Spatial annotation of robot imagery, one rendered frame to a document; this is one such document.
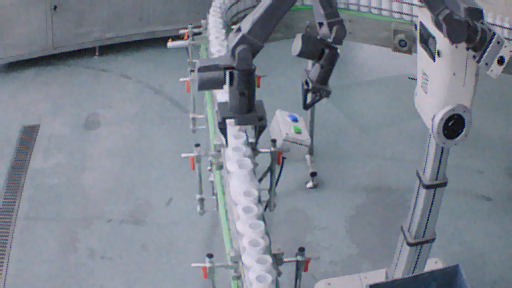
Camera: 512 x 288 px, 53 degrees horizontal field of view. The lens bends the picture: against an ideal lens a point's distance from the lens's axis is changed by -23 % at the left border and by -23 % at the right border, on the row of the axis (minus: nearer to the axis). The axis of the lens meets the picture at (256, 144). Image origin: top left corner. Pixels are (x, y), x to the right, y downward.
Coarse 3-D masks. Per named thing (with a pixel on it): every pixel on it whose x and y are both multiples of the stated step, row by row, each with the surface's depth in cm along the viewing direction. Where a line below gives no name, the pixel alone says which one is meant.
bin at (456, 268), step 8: (456, 264) 154; (424, 272) 153; (432, 272) 154; (440, 272) 155; (448, 272) 156; (456, 272) 156; (464, 272) 151; (384, 280) 152; (392, 280) 152; (400, 280) 153; (408, 280) 154; (416, 280) 154; (424, 280) 155; (432, 280) 156; (440, 280) 157; (448, 280) 158; (456, 280) 155; (464, 280) 149
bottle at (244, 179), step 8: (240, 168) 155; (248, 168) 155; (240, 176) 153; (248, 176) 153; (232, 184) 155; (240, 184) 154; (248, 184) 154; (256, 184) 155; (232, 192) 156; (240, 192) 154; (232, 200) 157; (240, 200) 155
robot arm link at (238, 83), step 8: (224, 72) 138; (232, 72) 138; (240, 72) 137; (248, 72) 138; (224, 80) 139; (232, 80) 139; (240, 80) 138; (248, 80) 139; (232, 88) 140; (240, 88) 139; (248, 88) 140
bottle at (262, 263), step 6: (258, 258) 132; (264, 258) 132; (270, 258) 131; (258, 264) 130; (264, 264) 134; (270, 264) 130; (252, 270) 133; (258, 270) 130; (264, 270) 130; (270, 270) 131; (252, 276) 132; (252, 282) 132
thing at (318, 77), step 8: (320, 64) 170; (304, 72) 176; (312, 72) 173; (320, 72) 171; (328, 72) 171; (312, 80) 173; (320, 80) 172; (328, 80) 173; (312, 88) 171; (320, 88) 171; (328, 88) 172
